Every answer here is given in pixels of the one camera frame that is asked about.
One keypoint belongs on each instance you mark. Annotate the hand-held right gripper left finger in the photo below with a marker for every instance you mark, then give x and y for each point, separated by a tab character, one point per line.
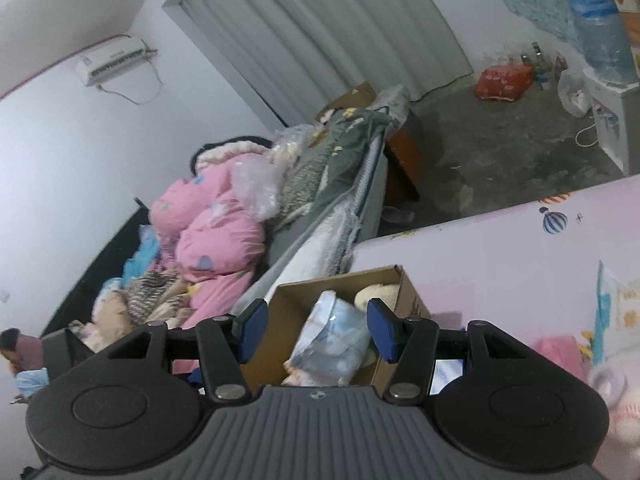
254	330

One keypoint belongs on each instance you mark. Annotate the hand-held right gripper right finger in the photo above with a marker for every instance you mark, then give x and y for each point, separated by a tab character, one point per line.
382	330

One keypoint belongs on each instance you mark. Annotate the beige plush toy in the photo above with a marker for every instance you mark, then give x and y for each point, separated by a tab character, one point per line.
377	296

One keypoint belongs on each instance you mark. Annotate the blue face mask pack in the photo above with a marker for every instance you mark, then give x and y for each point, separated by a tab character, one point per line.
335	335

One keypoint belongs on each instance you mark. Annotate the pink comforter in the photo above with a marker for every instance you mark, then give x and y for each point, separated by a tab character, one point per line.
215	240

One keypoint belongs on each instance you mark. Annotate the brown white striped blanket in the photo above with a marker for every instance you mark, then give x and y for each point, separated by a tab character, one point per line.
155	295

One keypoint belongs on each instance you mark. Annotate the grey slipper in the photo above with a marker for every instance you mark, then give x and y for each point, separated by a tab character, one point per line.
397	216

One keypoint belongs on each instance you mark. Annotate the light blue cloth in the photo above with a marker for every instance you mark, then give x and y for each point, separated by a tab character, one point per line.
142	255

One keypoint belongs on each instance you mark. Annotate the pink printed tablecloth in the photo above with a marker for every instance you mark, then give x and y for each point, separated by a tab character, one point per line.
500	260

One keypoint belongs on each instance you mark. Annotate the clear plastic bag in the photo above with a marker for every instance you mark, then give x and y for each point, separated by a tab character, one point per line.
290	142
255	190

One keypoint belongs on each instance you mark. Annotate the beige cloth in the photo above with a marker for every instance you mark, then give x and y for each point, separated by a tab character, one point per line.
112	317

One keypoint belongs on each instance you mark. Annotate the black bed headboard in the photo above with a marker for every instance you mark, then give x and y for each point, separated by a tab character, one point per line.
100	270

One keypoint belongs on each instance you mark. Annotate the brown wooden furniture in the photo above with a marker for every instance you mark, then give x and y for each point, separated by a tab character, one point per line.
405	155

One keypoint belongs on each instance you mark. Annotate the grey floral blanket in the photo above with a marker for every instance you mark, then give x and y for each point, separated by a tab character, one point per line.
325	160

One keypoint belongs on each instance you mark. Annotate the small brown cardboard box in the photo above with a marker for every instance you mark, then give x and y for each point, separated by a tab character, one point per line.
355	95

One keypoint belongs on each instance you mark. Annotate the blue white tissue pack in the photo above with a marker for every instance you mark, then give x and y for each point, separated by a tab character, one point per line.
620	310

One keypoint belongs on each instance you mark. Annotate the pink white ball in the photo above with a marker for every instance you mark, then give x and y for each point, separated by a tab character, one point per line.
615	390

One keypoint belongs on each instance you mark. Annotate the red plastic bag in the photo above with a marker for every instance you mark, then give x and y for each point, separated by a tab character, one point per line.
502	82

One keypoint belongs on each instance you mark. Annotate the white plastic bag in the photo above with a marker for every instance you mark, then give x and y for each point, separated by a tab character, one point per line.
572	92

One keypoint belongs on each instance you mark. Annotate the white air conditioner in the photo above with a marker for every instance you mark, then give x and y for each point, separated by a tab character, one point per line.
112	60

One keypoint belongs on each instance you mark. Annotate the dark glass bottle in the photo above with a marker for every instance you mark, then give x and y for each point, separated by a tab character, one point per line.
538	55
525	59

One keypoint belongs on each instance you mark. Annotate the grey curtain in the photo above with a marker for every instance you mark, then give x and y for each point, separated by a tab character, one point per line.
325	25

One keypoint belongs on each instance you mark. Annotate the white water dispenser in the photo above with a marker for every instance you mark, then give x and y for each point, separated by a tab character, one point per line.
615	120

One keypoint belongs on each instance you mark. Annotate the blue water jug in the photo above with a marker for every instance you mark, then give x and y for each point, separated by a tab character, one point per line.
597	25

